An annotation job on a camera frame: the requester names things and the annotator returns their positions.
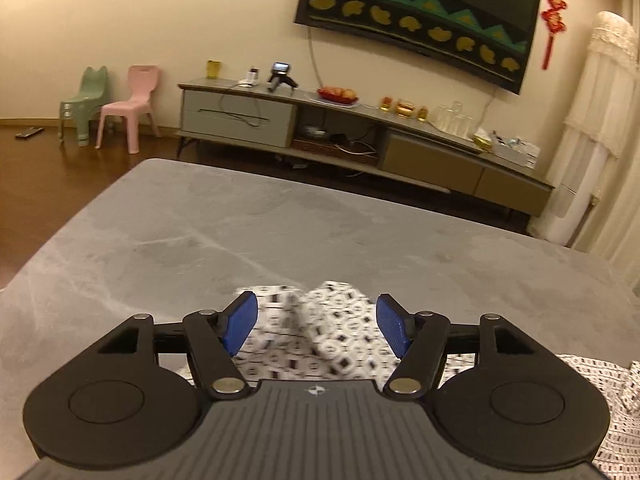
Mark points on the white square-patterned garment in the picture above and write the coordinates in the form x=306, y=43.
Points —
x=330, y=330

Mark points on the grey television cabinet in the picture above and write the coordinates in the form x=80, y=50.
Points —
x=240, y=120

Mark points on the wide gold ornament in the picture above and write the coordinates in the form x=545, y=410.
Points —
x=405, y=109

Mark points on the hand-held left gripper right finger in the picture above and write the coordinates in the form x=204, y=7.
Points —
x=391, y=322

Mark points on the yellow cup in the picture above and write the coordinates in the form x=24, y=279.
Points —
x=214, y=69

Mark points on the group of clear glasses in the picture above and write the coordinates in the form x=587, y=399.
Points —
x=454, y=121

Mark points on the small camera on tripod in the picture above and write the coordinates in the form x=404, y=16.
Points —
x=278, y=74

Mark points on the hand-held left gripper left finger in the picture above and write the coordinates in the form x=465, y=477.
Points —
x=242, y=321

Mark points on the small gold ornament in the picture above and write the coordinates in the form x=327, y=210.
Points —
x=424, y=114
x=386, y=105

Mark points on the air conditioner with lace cover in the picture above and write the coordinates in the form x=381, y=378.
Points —
x=595, y=125

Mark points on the yellow tissue box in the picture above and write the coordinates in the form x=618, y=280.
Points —
x=483, y=141

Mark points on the white charger device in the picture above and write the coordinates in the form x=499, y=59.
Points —
x=249, y=77

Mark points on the red knot wall decoration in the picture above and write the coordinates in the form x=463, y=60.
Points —
x=555, y=5

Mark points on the pink plastic child chair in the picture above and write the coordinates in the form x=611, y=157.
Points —
x=125, y=107

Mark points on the red plate of fruit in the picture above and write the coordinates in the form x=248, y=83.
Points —
x=338, y=95

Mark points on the white storage basket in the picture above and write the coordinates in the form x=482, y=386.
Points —
x=515, y=152

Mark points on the green plastic child chair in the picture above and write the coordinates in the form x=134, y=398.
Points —
x=87, y=92

